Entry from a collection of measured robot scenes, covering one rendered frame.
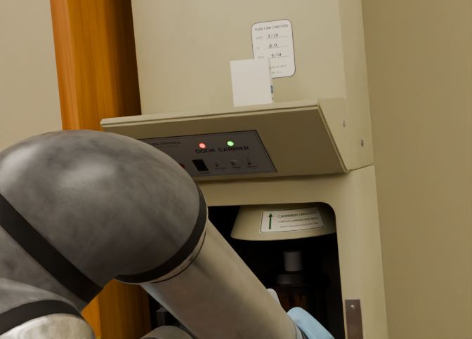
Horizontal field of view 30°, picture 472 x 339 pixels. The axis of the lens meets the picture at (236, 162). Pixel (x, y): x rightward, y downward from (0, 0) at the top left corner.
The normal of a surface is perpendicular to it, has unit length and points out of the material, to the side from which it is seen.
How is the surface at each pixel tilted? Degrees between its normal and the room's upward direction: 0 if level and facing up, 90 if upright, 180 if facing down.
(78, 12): 90
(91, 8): 90
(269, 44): 90
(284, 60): 90
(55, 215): 78
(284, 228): 67
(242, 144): 135
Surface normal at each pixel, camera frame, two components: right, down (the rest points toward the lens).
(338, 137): 0.91, -0.06
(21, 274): 0.26, 0.06
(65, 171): 0.28, -0.52
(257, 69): -0.10, 0.06
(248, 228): -0.73, -0.31
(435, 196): -0.41, 0.08
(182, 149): -0.23, 0.76
